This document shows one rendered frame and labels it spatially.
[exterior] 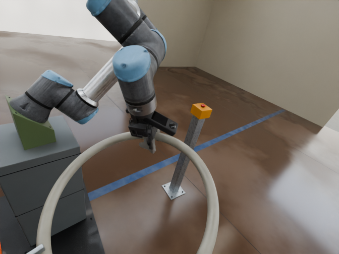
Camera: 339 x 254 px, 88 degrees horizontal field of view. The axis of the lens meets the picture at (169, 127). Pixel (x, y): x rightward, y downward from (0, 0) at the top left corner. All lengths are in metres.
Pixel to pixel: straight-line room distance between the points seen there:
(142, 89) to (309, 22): 5.89
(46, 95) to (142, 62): 0.81
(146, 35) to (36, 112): 0.82
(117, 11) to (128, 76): 0.17
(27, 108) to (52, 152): 0.27
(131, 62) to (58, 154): 0.91
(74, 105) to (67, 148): 0.27
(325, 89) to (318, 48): 1.05
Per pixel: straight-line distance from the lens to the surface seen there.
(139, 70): 0.42
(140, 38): 0.52
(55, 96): 1.16
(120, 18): 0.52
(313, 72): 6.04
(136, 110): 0.50
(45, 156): 1.21
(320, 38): 6.08
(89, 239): 1.80
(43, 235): 0.60
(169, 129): 0.56
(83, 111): 1.15
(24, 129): 1.20
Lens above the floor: 1.65
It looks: 33 degrees down
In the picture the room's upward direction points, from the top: 14 degrees clockwise
